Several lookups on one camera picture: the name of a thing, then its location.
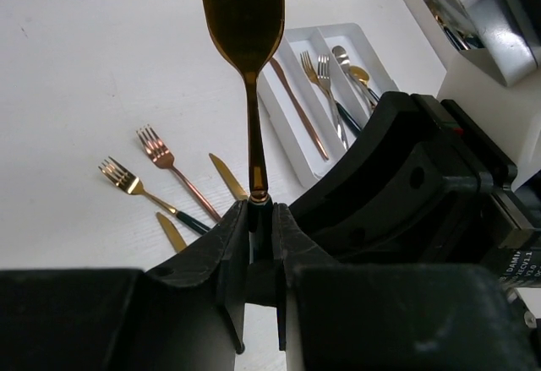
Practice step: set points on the copper knife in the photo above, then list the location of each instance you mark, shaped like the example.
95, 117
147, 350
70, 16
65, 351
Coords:
300, 111

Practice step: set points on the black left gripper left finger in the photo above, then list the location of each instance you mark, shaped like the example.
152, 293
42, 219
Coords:
184, 314

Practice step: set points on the gold knife green handle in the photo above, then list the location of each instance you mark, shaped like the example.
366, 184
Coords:
233, 185
173, 235

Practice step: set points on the silver fork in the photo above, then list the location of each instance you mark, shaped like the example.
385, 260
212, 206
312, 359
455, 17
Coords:
323, 76

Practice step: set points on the white divided cutlery tray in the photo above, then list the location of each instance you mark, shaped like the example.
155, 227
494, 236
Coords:
315, 91

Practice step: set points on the gold spoon green handle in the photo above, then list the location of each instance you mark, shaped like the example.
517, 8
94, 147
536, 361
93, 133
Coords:
362, 75

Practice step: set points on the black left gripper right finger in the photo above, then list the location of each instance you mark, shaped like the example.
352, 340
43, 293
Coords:
333, 316

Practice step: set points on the copper fork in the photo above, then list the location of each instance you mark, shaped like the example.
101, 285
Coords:
163, 158

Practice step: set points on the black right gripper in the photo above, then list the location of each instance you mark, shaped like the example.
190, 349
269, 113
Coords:
409, 187

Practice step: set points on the gold fork green handle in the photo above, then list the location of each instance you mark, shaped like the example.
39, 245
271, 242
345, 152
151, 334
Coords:
310, 71
247, 34
130, 184

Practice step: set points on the silver spoon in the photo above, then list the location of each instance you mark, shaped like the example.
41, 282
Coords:
343, 59

